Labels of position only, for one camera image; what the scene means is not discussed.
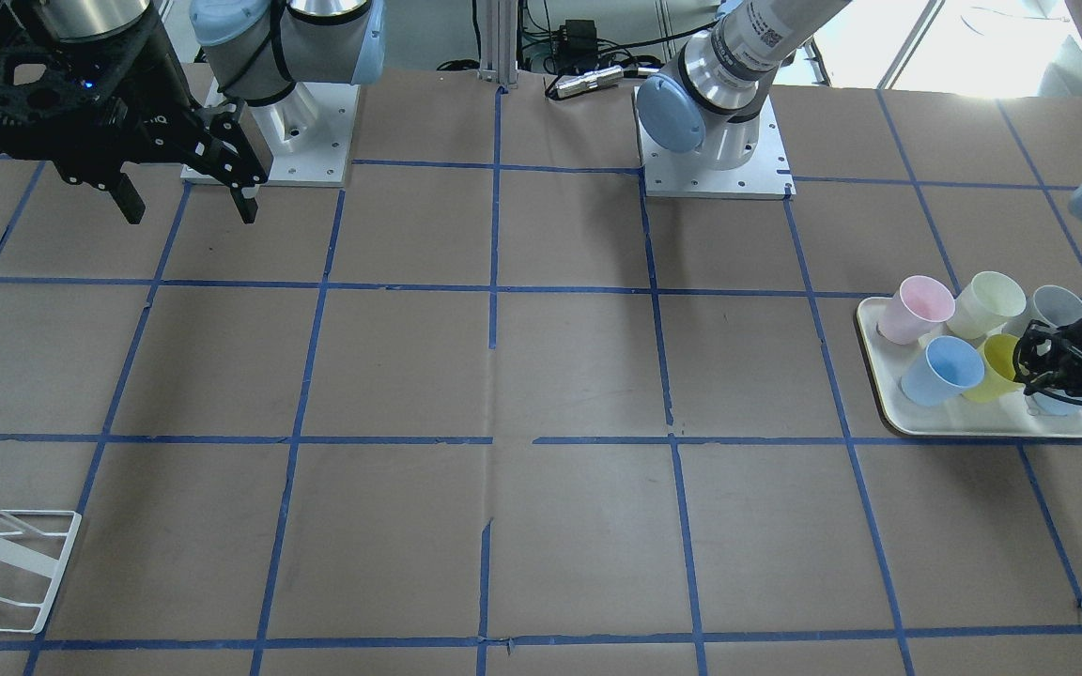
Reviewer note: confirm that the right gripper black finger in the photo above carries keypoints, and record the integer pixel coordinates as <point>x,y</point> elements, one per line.
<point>127,198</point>
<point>238,158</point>

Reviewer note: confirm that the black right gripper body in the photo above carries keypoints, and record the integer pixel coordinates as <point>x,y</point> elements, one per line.
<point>148,105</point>

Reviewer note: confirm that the yellow plastic cup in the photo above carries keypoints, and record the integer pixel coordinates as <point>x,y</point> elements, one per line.
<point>999,380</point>

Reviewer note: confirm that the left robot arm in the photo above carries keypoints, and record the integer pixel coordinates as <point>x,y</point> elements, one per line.
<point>723,74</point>

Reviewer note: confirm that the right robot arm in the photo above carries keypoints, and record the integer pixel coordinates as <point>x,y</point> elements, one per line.
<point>258,51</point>

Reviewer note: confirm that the grey plastic cup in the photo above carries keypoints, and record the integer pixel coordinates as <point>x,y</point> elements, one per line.
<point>1054,305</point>

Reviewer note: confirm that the cream plastic cup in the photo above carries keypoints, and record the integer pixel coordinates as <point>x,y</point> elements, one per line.
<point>989,301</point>

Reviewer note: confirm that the light blue plastic cup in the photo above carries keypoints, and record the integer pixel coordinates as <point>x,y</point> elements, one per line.
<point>946,367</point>

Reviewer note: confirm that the pink plastic cup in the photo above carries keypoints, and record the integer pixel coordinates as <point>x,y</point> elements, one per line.
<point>919,305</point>

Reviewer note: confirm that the silver cylindrical connector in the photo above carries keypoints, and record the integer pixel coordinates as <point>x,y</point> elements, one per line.
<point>568,87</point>

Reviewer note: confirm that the black power adapter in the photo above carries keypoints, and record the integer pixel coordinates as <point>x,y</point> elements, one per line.
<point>574,39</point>

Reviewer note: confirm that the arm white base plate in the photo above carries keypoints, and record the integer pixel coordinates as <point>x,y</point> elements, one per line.
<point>309,134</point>
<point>748,163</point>

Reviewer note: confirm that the aluminium frame post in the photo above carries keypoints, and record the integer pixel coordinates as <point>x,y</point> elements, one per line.
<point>499,30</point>

